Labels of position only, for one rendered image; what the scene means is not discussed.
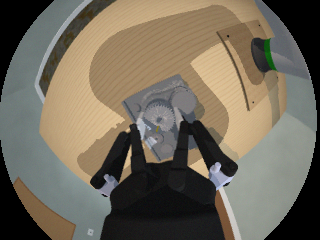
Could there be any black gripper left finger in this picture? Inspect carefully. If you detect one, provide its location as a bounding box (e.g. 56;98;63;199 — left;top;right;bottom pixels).
90;112;150;198

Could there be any grey toothed gear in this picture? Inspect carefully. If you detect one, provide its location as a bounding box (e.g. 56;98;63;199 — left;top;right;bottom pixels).
144;101;176;134

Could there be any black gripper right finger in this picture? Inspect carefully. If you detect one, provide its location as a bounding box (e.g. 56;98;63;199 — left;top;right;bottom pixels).
168;107;238;192

